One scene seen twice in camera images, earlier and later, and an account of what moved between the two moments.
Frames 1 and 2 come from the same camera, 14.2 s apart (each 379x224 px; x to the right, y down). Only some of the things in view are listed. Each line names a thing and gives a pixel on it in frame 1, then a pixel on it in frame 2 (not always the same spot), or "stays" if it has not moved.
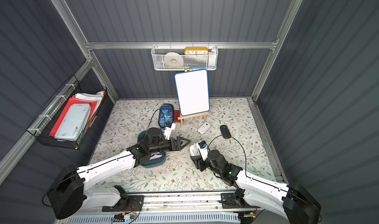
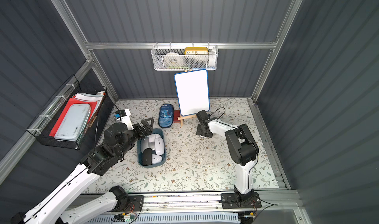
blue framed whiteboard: (193, 92) stays
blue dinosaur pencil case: (166, 114) stays
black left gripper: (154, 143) -> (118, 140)
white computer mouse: (194, 150) -> (156, 159)
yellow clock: (196, 51) stays
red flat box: (176, 113) stays
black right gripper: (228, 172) -> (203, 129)
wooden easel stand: (181, 118) stays
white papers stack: (94, 97) stays
